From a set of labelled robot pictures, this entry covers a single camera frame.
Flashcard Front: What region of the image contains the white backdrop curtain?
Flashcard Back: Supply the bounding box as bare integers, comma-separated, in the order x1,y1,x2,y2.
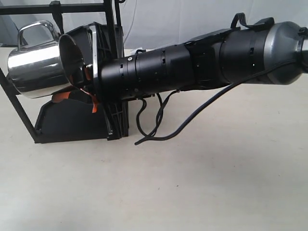
0,0,308,49

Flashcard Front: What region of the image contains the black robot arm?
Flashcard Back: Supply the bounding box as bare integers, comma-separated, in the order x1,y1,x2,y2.
52,13,308,142

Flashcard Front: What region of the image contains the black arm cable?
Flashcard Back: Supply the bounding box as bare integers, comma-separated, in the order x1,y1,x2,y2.
134,56,308,145

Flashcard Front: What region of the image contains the stainless steel mug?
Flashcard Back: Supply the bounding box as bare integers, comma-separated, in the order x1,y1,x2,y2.
7,20,84,99

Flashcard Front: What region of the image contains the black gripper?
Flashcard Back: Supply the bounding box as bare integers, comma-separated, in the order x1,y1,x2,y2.
52,22,127,140

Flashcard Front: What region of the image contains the black two-tier metal rack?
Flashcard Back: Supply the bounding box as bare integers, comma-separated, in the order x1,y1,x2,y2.
0,0,128,143

